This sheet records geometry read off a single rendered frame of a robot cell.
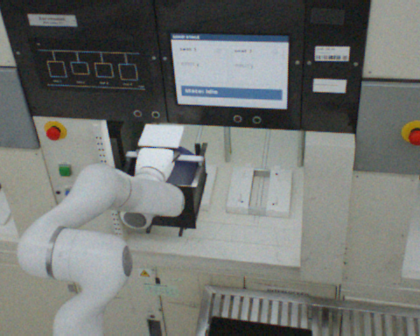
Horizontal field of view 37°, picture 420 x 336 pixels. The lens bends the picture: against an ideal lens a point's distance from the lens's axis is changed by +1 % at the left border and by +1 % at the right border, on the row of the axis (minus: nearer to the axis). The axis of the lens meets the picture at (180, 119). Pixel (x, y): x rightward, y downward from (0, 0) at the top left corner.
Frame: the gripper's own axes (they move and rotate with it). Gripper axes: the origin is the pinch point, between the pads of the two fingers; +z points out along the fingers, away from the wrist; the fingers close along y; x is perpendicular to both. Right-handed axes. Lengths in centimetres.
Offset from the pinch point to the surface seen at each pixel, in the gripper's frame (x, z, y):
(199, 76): 30.8, -9.9, 15.3
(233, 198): -35.0, 14.0, 18.4
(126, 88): 26.0, -10.0, -4.6
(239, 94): 25.7, -9.9, 25.1
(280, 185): -35, 22, 34
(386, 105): 25, -11, 60
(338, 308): -49, -15, 54
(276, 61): 36, -10, 34
